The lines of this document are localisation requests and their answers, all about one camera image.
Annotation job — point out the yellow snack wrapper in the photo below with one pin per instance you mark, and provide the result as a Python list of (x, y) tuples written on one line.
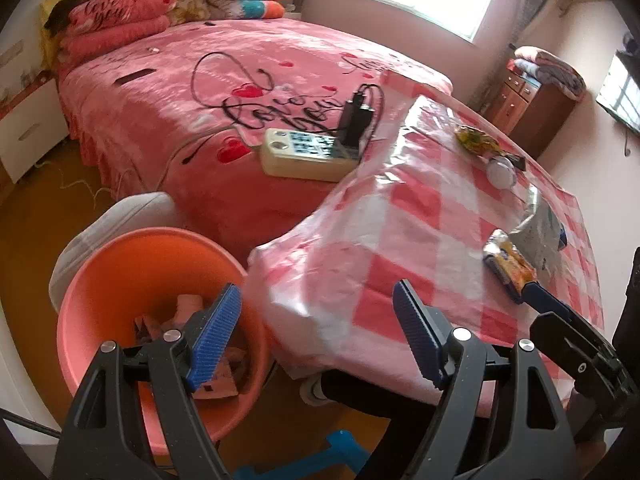
[(507, 257)]

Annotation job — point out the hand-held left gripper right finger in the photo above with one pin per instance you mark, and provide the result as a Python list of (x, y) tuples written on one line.
[(420, 330)]

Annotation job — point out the black phone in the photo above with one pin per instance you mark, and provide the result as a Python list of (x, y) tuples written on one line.
[(135, 76)]

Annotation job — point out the black wall television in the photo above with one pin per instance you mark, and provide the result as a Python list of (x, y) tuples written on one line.
[(622, 90)]

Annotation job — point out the bed with pink bedspread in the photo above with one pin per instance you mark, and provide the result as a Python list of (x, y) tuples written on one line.
[(175, 110)]

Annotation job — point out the black packet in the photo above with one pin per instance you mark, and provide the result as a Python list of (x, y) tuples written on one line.
[(517, 162)]

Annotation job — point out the pink cardboard scraps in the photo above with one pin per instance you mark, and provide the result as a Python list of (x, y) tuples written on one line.
[(187, 305)]

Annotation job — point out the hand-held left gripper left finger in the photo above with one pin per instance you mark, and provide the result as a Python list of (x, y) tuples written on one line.
[(215, 330)]

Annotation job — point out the blue plastic stool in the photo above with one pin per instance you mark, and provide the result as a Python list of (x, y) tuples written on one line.
[(345, 442)]

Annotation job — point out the white plastic bin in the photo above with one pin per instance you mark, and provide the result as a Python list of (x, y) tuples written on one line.
[(130, 210)]

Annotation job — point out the yellow candy wrapper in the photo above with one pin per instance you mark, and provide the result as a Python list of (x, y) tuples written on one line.
[(475, 139)]

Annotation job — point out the white plastic bottle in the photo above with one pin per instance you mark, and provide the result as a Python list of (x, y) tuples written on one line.
[(502, 172)]

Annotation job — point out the person's right hand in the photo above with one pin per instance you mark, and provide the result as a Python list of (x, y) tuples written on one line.
[(585, 425)]

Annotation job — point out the orange plastic bucket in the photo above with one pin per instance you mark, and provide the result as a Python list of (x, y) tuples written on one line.
[(125, 280)]

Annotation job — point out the dark cloth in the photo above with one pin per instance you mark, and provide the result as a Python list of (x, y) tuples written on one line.
[(631, 300)]

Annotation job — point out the beige power strip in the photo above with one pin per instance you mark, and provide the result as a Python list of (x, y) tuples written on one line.
[(295, 152)]

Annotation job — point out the pink printed pillow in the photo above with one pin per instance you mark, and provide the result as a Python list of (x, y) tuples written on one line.
[(115, 7)]

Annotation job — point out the brown wooden cabinet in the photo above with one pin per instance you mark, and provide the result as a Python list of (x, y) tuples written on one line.
[(540, 110)]

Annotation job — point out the white nightstand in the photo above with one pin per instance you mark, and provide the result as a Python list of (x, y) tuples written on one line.
[(30, 125)]

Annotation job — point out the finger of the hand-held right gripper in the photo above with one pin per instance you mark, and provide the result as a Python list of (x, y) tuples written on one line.
[(547, 302), (555, 332)]

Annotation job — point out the grey plastic bag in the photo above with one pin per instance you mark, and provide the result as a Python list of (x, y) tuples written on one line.
[(537, 230)]

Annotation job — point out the black charger adapter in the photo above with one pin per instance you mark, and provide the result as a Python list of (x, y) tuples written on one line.
[(355, 120)]

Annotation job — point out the folded pink grey blanket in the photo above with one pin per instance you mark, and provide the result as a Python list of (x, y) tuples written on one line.
[(550, 67)]

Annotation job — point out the yellow floral pillow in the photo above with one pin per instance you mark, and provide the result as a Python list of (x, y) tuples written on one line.
[(192, 5)]

